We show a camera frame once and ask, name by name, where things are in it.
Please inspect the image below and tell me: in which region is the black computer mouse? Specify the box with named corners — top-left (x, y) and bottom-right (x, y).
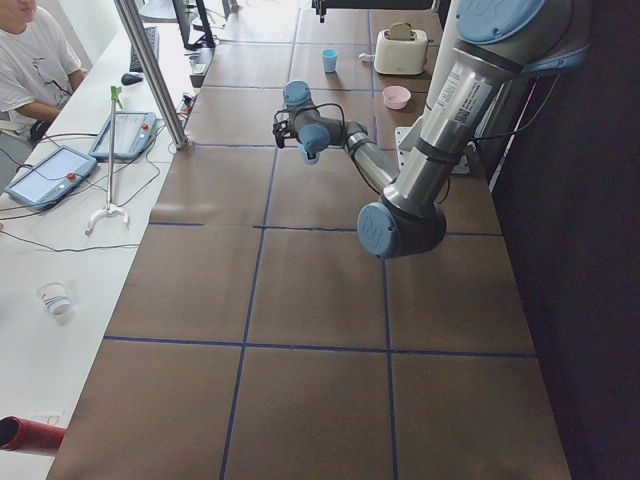
top-left (121, 72), bottom-right (144, 86)

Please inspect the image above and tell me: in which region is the light blue cup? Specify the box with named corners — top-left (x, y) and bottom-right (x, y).
top-left (299, 145), bottom-right (320, 165)

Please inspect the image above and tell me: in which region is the teach pendant near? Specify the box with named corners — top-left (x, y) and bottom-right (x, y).
top-left (4, 146), bottom-right (97, 210)

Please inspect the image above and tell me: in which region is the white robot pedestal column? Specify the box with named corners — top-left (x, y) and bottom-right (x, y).
top-left (424, 0), bottom-right (460, 117)

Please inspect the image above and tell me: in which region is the brown paper table cover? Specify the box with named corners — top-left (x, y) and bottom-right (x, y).
top-left (49, 1), bottom-right (569, 479)

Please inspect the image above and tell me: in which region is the pink bowl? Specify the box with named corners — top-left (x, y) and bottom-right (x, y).
top-left (382, 85), bottom-right (412, 110)

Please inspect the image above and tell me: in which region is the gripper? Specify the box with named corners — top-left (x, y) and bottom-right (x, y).
top-left (272, 110), bottom-right (298, 149)

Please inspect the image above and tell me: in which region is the cream toaster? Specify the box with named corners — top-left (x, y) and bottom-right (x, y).
top-left (374, 29), bottom-right (428, 75)

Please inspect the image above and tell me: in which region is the reacher grabber tool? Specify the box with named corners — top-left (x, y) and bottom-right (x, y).
top-left (85, 86), bottom-right (129, 236)

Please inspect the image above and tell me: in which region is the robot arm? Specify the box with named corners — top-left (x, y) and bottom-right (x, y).
top-left (273, 1), bottom-right (592, 259)

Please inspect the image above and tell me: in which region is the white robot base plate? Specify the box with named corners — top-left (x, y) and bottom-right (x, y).
top-left (395, 122), bottom-right (471, 175)

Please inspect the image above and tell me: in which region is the red tube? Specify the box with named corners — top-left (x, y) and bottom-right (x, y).
top-left (1, 416), bottom-right (66, 456)

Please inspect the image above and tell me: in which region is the teach pendant far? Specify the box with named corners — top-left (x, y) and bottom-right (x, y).
top-left (89, 111), bottom-right (157, 163)

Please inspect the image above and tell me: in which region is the toast slice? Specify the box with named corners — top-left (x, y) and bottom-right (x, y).
top-left (388, 22), bottom-right (412, 41)

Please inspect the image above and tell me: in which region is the black keyboard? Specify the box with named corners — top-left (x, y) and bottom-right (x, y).
top-left (128, 25), bottom-right (161, 74)

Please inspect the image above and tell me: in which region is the aluminium frame post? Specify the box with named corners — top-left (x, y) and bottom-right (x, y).
top-left (114, 0), bottom-right (189, 151)

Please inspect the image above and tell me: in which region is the paper cup on desk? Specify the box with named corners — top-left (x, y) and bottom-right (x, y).
top-left (37, 282), bottom-right (71, 316)

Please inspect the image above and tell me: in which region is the teach pendant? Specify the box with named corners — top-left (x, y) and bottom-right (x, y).
top-left (89, 111), bottom-right (157, 163)
top-left (4, 146), bottom-right (97, 210)

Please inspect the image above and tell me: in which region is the person in white shirt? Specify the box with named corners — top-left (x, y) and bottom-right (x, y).
top-left (1, 1), bottom-right (85, 142)

